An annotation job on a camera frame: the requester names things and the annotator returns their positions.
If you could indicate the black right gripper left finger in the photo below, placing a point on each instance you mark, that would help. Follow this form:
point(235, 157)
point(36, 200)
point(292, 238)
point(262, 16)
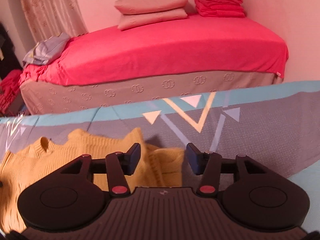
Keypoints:
point(119, 165)

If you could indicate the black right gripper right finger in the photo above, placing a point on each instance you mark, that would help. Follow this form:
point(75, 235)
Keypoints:
point(208, 165)

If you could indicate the dark hanging clothes pile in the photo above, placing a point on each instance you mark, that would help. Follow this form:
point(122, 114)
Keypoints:
point(9, 60)

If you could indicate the blue grey striped bedspread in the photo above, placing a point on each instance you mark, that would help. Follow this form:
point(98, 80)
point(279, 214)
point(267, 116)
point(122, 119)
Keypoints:
point(276, 125)

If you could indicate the grey patterned mattress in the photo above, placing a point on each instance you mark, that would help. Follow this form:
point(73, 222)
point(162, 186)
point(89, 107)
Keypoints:
point(44, 98)

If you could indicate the red fitted bed sheet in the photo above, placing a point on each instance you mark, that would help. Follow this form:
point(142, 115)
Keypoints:
point(194, 44)

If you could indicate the crumpled blue grey cloth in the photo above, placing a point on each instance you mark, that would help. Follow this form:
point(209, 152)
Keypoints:
point(47, 51)

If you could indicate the red cloth on floor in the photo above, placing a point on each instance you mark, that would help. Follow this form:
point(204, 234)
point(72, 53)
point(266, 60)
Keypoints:
point(10, 89)

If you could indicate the lower pink pillow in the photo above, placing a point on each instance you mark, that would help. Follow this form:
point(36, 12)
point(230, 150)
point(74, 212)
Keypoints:
point(133, 21)

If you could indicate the pink pillow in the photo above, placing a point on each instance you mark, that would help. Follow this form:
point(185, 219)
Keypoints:
point(133, 7)
point(133, 21)

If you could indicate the upper pink pillow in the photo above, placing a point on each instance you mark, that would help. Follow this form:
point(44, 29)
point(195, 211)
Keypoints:
point(133, 7)

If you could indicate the folded red blanket stack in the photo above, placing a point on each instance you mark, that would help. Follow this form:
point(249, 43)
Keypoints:
point(220, 8)

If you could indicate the beige patterned curtain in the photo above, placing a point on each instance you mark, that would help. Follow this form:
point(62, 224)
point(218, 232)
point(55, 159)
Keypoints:
point(47, 18)

